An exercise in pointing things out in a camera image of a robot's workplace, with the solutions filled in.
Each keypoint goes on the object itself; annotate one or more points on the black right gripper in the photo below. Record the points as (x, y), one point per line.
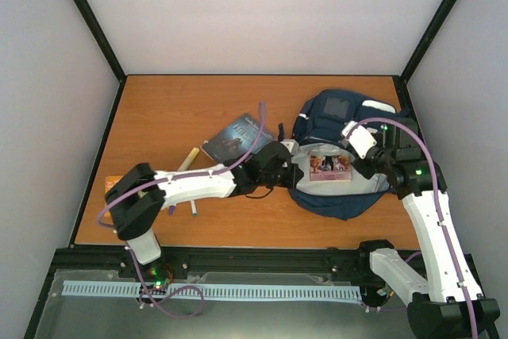
(367, 172)

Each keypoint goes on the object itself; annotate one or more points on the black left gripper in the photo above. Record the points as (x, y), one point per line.
(296, 174)

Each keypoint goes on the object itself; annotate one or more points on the dark blue Wuthering Heights book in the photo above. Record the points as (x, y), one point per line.
(233, 141)

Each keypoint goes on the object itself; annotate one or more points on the navy blue student backpack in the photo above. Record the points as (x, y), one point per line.
(317, 129)

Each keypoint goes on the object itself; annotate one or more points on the Taming of the Shrew book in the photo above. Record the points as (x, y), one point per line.
(336, 168)

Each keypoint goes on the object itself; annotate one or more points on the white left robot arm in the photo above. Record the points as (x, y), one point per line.
(133, 204)

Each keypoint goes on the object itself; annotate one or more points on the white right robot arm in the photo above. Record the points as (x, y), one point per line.
(447, 301)

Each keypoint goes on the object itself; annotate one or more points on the green capped white marker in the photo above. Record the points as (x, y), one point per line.
(194, 210)

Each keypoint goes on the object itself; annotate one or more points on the orange green picture book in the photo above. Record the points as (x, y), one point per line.
(111, 181)

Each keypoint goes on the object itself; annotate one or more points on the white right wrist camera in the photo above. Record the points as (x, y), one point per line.
(359, 138)

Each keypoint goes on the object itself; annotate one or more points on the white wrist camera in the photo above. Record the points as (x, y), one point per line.
(291, 145)
(359, 138)

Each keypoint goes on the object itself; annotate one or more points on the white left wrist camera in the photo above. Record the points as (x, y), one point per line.
(291, 145)

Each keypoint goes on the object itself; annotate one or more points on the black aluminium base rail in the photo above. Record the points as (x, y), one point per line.
(341, 264)

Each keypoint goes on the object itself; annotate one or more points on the light blue slotted cable duct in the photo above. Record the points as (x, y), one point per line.
(215, 292)

